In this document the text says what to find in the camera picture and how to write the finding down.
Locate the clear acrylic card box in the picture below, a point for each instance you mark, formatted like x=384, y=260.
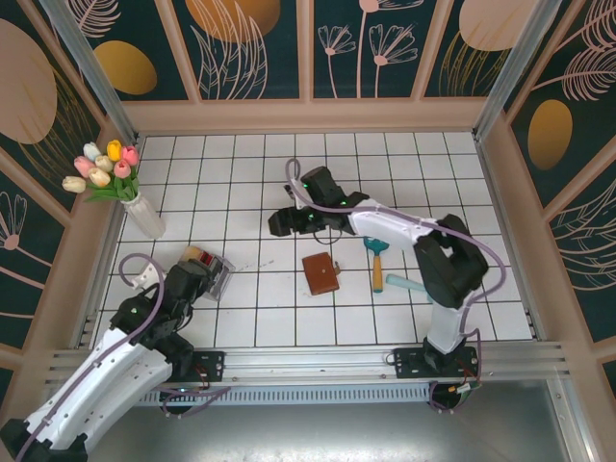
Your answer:
x=221, y=284

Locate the red card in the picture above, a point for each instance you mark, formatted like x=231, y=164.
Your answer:
x=207, y=260

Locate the brown leather card holder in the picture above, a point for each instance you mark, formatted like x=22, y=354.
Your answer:
x=320, y=274

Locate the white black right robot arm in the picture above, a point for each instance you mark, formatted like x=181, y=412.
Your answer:
x=385, y=223

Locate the white ribbed vase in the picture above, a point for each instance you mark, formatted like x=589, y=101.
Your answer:
x=144, y=219

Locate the teal toy shovel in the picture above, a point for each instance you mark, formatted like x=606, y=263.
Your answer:
x=402, y=280

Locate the artificial tulip bouquet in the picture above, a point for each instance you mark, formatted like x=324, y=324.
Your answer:
x=108, y=166

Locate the grey metal panel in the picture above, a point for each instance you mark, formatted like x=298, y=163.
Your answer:
x=308, y=433

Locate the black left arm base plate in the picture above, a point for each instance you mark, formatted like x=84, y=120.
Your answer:
x=212, y=366

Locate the aluminium front rail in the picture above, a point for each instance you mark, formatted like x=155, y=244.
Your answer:
x=308, y=363

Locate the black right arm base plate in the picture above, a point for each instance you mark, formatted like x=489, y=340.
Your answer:
x=409, y=363

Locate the aluminium frame post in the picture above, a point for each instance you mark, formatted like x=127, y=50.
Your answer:
x=91, y=67
x=515, y=67

